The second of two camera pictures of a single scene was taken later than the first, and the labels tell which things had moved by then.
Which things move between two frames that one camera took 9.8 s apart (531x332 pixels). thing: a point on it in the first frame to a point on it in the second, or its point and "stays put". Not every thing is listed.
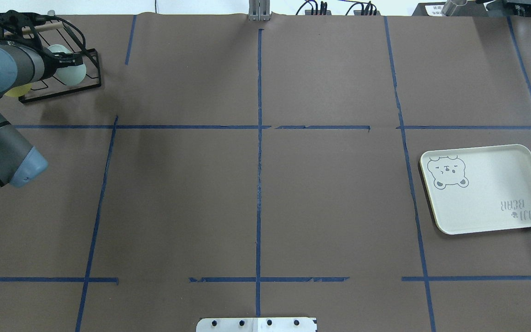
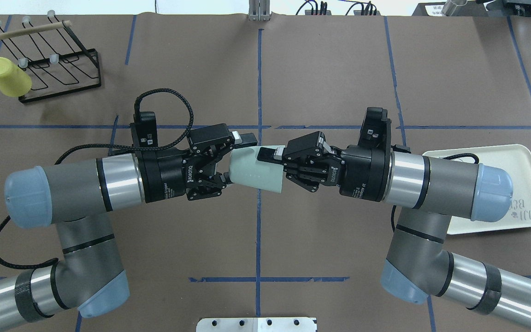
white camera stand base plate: [256, 324] stays put
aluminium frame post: [259, 10] stays put
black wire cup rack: [56, 45] stays put
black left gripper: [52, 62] to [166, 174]
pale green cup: [71, 75] to [244, 168]
